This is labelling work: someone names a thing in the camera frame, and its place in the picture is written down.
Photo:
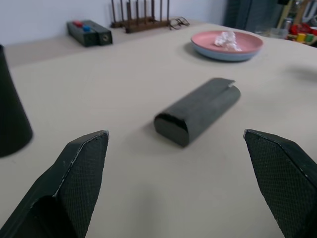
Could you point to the dark-rimmed clear eyeglasses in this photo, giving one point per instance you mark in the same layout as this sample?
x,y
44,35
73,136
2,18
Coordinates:
x,y
177,22

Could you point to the plain black box with hole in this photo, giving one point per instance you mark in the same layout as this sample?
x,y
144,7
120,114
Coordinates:
x,y
101,31

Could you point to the white paper ball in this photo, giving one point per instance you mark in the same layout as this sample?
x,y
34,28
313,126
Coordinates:
x,y
234,46
223,38

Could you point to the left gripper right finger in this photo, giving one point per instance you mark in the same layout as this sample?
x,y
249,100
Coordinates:
x,y
280,178

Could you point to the grey glasses case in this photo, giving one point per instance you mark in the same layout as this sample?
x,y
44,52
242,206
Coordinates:
x,y
198,109

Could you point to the dark grey cabinet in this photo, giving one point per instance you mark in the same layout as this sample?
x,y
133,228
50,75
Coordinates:
x,y
247,12

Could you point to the brown wooden peg rack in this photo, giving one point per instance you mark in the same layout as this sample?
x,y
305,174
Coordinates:
x,y
143,24

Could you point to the black plastic cup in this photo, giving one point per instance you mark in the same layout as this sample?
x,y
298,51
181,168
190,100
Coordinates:
x,y
12,119

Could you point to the yellow toy block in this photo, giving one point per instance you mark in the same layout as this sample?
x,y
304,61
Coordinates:
x,y
301,37

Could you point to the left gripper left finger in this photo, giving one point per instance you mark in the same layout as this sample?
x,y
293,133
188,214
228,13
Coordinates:
x,y
81,173

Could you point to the pink plate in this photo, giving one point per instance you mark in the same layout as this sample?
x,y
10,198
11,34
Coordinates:
x,y
203,39

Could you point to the red toy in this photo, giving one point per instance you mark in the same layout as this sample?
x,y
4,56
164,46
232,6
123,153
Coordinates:
x,y
295,29

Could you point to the light blue plate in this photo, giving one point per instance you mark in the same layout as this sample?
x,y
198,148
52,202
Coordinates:
x,y
223,57

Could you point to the black box with coloured buttons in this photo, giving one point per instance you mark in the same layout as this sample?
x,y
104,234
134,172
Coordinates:
x,y
74,31

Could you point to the green toy block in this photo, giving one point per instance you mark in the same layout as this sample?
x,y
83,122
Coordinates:
x,y
309,38

